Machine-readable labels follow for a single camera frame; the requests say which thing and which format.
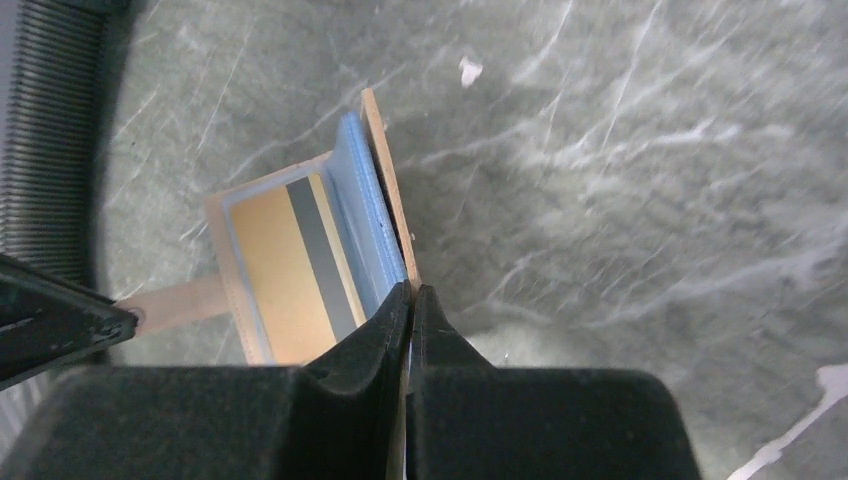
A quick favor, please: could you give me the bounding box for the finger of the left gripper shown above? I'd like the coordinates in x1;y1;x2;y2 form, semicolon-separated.
1;255;138;390

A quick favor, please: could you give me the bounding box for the gold credit card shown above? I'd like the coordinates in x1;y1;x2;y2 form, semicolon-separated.
228;173;367;364

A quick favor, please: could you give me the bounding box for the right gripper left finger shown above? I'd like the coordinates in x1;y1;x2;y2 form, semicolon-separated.
1;282;411;479

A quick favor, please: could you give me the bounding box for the black corrugated hose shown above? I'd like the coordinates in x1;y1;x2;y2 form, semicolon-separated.
0;0;111;286

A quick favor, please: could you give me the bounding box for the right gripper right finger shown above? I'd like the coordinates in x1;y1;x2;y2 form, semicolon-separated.
406;285;701;479

